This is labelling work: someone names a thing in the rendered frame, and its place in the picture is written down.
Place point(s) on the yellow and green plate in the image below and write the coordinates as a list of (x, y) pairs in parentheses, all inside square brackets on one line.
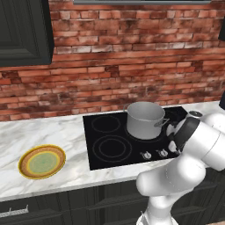
[(42, 161)]

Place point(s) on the dark drawer front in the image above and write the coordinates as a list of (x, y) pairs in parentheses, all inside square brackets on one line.
[(35, 216)]

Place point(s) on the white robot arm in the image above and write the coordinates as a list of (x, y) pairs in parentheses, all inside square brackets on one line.
[(181, 172)]

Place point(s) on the dark wall cupboard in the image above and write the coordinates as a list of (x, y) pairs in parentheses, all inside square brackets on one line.
[(222, 30)]

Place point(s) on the silver hob knob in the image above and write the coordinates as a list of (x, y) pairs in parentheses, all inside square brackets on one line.
[(145, 155), (162, 152)]

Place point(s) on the grey range hood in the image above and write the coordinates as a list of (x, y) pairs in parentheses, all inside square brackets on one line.
[(140, 1)]

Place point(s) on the black glass hob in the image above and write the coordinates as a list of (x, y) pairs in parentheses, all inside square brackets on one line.
[(111, 143)]

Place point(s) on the dark object on worktop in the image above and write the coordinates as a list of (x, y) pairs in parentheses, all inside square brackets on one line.
[(222, 101)]

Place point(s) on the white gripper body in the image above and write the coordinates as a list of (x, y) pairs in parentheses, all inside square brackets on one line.
[(173, 130)]

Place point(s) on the dark base cupboard door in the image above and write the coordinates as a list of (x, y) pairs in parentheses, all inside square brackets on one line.
[(108, 205), (205, 202)]

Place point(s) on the silver cooking pot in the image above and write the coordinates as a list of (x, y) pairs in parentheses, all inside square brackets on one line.
[(143, 123)]

